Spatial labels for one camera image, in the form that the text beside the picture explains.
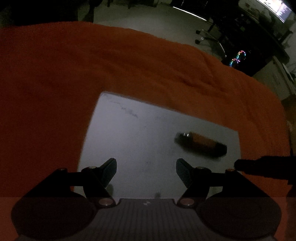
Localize computer case RGB fans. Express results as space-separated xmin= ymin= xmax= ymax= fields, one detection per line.
xmin=229 ymin=50 xmax=246 ymax=67

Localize computer monitor screen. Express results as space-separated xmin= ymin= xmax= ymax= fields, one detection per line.
xmin=258 ymin=0 xmax=292 ymax=23

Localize white flat box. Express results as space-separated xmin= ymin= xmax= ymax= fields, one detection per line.
xmin=78 ymin=92 xmax=241 ymax=200

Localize office swivel chair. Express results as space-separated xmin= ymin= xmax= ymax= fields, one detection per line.
xmin=195 ymin=16 xmax=228 ymax=59

